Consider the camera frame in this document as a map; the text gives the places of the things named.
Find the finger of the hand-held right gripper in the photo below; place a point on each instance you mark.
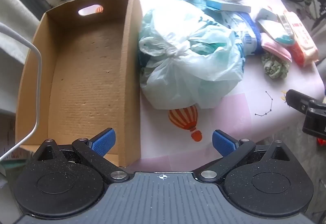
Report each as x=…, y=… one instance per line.
x=298, y=101

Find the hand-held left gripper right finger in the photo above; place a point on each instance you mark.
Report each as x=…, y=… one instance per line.
x=224, y=144

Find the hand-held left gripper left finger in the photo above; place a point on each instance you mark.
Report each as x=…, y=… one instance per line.
x=104, y=143

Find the green floral scrunchie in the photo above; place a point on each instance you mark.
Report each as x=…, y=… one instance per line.
x=273, y=69

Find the pink ribbed packet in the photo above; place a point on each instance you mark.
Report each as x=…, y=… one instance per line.
x=273, y=48

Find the brown cardboard box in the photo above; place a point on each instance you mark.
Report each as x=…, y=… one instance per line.
x=89, y=73

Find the white and teal packet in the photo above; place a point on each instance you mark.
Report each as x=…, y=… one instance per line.
x=272, y=27

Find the pale green plastic bag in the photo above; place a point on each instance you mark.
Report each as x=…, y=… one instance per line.
x=183, y=66

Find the peach and red tissue packet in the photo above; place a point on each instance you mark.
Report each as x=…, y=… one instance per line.
x=303, y=40

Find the blue and white plastic package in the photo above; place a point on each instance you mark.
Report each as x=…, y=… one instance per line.
x=250, y=37

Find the blue and white flat box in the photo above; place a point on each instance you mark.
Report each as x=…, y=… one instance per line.
x=226, y=6

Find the grey white curtain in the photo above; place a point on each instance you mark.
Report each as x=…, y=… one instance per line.
x=15, y=4

